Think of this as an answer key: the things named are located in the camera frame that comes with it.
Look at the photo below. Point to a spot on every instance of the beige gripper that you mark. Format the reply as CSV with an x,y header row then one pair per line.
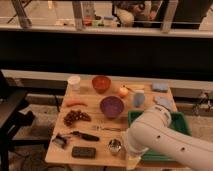
x,y
132,161

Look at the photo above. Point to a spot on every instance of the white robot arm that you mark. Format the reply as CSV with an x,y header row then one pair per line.
x,y
151,131

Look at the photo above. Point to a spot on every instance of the small metal cup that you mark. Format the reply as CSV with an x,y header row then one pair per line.
x,y
114,146

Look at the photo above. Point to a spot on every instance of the light blue cup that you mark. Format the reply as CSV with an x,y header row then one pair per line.
x,y
138,98

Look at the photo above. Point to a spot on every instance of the silver fork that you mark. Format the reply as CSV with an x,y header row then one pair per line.
x,y
94,127

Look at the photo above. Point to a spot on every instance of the purple bowl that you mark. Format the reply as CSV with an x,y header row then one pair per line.
x,y
111,106

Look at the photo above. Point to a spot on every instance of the green plastic tray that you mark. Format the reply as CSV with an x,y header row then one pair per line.
x,y
178,124

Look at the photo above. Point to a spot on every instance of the grey crumpled cloth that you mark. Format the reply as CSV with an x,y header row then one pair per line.
x,y
163,101

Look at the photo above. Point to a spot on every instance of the orange apple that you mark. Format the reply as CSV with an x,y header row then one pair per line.
x,y
123,92

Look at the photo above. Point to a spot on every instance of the bunch of dark grapes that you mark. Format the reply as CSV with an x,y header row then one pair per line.
x,y
75,115

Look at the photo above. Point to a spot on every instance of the blue sponge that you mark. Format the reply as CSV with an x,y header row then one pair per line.
x,y
160,87

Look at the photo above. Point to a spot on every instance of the red bowl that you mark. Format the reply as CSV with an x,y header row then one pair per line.
x,y
101,83

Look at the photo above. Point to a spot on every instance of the orange carrot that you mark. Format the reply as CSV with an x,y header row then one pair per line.
x,y
70,103

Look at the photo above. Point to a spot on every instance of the black chair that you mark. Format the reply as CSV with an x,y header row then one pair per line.
x,y
11,119

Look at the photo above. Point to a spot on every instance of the person in background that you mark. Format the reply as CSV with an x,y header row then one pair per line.
x,y
141,12

